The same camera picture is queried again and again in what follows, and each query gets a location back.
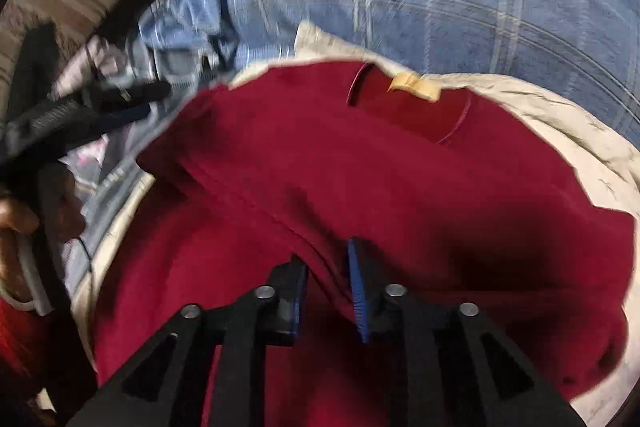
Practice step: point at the red garment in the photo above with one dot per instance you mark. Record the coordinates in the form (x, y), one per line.
(350, 167)

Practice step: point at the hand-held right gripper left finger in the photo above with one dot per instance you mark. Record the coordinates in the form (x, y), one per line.
(299, 302)

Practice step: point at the small grey pink cloth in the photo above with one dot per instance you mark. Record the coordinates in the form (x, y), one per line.
(80, 67)

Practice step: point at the person's left forearm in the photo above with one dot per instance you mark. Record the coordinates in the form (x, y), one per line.
(30, 347)

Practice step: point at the person's left hand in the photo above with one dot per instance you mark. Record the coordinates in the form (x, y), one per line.
(15, 214)

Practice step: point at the grey cloth with pink star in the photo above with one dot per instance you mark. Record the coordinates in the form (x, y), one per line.
(110, 187)

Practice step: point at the cream leaf-print sheet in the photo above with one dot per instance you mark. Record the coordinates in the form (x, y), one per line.
(575, 127)

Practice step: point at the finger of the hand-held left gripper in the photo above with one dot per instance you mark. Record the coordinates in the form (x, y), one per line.
(135, 93)
(127, 114)

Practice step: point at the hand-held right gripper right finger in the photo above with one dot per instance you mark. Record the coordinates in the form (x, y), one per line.
(358, 294)

